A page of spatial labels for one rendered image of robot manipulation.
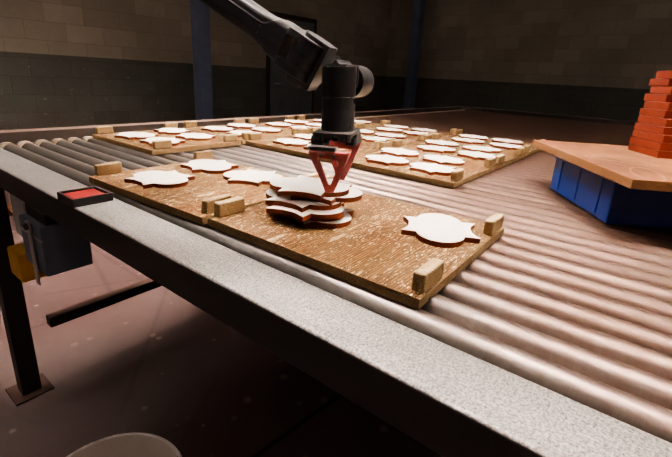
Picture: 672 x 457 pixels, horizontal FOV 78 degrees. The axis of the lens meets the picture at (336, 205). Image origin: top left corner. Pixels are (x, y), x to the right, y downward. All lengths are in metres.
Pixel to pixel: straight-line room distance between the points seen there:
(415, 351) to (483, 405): 0.09
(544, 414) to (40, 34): 5.90
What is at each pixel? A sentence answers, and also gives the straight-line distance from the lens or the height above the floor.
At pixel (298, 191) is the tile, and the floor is 0.99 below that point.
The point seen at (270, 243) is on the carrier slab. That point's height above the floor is 0.93.
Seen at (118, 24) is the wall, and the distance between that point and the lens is 6.25.
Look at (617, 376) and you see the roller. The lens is 0.53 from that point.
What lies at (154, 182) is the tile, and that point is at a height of 0.95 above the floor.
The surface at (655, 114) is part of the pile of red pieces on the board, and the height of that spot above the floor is 1.14.
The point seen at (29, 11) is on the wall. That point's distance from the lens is 6.00.
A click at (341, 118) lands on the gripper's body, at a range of 0.70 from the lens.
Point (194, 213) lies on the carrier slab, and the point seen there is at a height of 0.94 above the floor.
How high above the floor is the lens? 1.18
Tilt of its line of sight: 17 degrees down
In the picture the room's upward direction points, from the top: 3 degrees clockwise
